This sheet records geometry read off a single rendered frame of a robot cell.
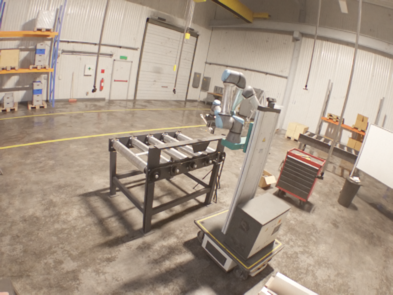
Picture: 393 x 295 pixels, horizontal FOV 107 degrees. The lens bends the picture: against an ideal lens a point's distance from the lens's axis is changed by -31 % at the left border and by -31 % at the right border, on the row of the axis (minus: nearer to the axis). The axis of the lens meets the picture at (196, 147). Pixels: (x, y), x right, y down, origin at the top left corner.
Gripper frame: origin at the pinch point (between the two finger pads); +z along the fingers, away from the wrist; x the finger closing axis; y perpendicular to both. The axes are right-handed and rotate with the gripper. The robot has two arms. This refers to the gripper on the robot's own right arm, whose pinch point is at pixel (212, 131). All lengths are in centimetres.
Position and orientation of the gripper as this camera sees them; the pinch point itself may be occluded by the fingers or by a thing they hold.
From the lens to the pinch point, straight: 257.2
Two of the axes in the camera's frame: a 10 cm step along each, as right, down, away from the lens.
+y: 7.1, 3.6, -6.1
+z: -1.8, 9.3, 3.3
